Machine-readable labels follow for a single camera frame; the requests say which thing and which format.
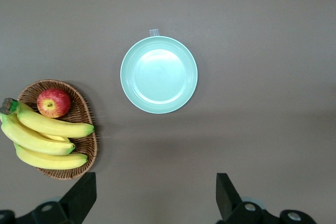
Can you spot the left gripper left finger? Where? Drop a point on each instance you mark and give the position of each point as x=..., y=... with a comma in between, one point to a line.
x=76, y=203

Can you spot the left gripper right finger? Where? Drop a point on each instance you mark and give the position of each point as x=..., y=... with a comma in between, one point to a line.
x=231, y=205

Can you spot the pale green round plate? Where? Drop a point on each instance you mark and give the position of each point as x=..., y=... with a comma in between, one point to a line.
x=158, y=77

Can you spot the yellow banana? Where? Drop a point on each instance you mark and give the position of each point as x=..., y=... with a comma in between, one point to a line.
x=56, y=137
x=52, y=127
x=31, y=140
x=52, y=162

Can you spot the brown wicker basket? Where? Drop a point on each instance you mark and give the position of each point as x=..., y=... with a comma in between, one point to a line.
x=78, y=108

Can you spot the red apple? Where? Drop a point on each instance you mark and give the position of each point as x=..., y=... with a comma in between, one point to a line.
x=53, y=103

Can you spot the brown table cover sheet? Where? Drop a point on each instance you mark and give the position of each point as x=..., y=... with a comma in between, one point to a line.
x=236, y=24

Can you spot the clear tape piece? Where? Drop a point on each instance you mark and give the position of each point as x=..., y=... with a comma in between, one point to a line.
x=154, y=32

